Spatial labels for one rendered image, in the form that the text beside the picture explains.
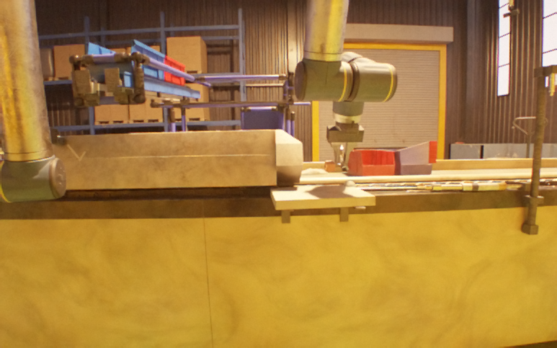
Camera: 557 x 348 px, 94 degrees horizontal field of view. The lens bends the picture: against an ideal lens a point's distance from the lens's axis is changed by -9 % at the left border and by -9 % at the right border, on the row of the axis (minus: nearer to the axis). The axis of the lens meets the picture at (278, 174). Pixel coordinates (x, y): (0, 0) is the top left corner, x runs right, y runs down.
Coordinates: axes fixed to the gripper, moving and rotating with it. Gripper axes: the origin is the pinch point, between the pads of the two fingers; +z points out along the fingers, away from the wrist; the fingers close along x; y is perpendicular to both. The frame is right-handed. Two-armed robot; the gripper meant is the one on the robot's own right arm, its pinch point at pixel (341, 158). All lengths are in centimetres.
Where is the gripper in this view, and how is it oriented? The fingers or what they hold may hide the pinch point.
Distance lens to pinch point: 113.7
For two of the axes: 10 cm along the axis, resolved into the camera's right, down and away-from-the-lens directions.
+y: -0.3, -5.3, 8.5
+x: -10.0, 0.2, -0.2
